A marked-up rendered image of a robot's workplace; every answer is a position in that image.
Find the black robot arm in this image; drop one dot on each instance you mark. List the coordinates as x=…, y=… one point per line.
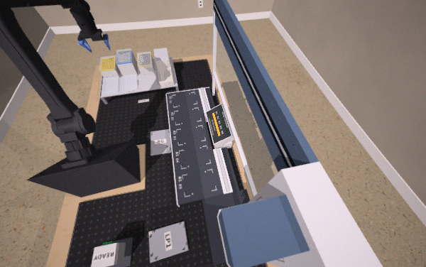
x=19, y=49

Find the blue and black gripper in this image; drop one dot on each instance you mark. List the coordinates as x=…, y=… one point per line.
x=88, y=31

